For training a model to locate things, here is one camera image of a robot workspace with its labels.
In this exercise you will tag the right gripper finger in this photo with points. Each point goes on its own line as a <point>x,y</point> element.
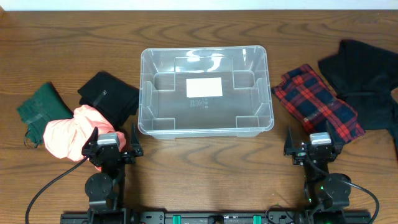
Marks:
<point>334,138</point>
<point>289,144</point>

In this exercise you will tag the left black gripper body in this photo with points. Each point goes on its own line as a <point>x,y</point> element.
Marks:
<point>111,154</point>

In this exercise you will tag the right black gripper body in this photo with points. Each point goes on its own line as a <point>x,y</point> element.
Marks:
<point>300,155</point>

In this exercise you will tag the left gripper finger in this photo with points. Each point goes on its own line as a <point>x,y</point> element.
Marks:
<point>134,140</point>
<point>92,140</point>

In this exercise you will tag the salmon pink garment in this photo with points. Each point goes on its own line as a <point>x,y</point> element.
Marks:
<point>65,138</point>

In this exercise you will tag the black cloth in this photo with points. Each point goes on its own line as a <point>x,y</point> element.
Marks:
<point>113,98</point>

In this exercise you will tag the red plaid flannel shirt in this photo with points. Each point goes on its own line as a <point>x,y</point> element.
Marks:
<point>309,100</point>

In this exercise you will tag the dark green cloth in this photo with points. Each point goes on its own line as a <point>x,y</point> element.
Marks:
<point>36,112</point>

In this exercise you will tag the large black garment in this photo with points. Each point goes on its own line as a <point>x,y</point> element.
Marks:
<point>364,76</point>

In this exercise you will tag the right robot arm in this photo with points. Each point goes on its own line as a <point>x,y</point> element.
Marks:
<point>327,193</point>

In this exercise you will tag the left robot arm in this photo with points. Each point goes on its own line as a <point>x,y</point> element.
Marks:
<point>105,189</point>

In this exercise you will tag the clear plastic storage bin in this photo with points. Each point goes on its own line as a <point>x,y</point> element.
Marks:
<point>205,92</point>

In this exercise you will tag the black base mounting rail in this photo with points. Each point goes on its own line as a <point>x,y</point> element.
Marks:
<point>270,216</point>

